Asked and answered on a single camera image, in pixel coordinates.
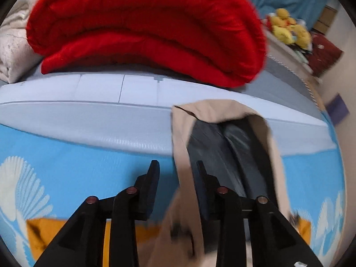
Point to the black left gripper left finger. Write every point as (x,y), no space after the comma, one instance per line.
(147,186)

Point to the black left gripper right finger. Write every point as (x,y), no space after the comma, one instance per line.
(206,187)

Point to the beige and orange jacket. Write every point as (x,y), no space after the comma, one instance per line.
(236,146)

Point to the blue white patterned bed sheet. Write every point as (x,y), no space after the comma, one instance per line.
(70,135)

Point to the purple box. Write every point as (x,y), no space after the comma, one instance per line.
(337,109)

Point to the red folded blanket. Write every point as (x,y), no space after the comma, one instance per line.
(219,42)

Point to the dark red bag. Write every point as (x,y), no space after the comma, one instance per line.
(324,54)

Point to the yellow plush toys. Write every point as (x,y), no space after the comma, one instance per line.
(288,30)

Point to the cream folded blanket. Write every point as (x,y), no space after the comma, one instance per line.
(17,56)

